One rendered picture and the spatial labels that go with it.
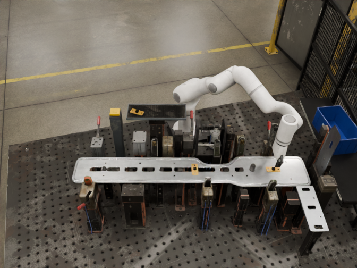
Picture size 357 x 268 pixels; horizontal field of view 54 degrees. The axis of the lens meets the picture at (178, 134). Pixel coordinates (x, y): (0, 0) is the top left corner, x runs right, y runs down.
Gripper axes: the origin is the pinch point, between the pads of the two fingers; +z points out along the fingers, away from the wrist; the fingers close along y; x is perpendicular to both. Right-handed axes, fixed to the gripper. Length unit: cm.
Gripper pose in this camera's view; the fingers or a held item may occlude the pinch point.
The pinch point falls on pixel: (275, 159)
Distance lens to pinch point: 211.0
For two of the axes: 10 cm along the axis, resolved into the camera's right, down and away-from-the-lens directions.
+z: -0.3, 7.1, 7.0
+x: 10.0, 0.1, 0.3
